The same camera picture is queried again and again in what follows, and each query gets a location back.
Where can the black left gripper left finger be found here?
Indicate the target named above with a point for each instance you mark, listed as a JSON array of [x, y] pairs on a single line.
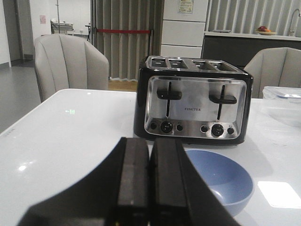
[[115, 193]]

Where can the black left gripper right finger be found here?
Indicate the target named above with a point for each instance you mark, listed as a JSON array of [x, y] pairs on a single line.
[[178, 194]]

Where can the blue bowl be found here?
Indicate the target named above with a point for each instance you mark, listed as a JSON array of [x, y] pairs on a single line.
[[230, 182]]

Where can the black chrome four-slot toaster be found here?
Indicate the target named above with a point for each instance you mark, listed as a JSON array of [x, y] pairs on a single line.
[[198, 101]]

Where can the clear plastic container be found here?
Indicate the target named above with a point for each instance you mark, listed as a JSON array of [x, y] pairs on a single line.
[[283, 104]]

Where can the beige chair left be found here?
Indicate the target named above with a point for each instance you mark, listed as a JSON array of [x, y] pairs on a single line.
[[68, 62]]

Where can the beige chair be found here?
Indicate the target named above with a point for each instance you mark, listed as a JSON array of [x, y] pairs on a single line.
[[68, 62], [277, 67]]

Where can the dark kitchen counter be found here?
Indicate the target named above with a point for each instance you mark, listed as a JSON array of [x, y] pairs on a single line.
[[238, 49]]

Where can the beige chair right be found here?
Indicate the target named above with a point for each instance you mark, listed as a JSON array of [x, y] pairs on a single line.
[[277, 67]]

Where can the red barrier belt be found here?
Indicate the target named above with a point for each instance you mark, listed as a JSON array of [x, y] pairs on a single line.
[[124, 31]]

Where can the white cabinet with poster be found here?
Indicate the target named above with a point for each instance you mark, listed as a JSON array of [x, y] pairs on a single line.
[[183, 28]]

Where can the fruit bowl on counter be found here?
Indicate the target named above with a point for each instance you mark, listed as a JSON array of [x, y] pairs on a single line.
[[263, 30]]

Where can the chrome kitchen faucet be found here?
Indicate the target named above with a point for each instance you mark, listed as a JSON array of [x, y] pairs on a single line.
[[293, 22]]

